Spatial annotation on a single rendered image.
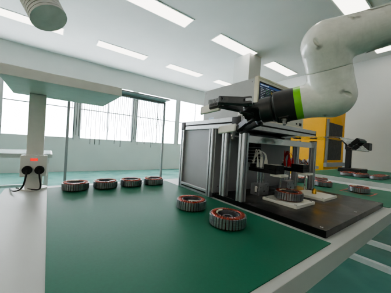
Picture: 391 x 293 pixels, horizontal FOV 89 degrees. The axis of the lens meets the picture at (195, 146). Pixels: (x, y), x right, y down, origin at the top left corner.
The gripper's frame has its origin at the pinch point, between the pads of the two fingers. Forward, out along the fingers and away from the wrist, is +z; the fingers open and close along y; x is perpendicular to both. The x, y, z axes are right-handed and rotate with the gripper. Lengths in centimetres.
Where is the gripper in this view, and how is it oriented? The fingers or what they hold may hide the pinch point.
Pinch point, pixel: (213, 120)
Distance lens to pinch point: 71.2
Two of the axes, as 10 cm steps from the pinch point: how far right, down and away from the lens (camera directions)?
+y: 5.1, 4.1, 7.5
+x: 1.2, -9.0, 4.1
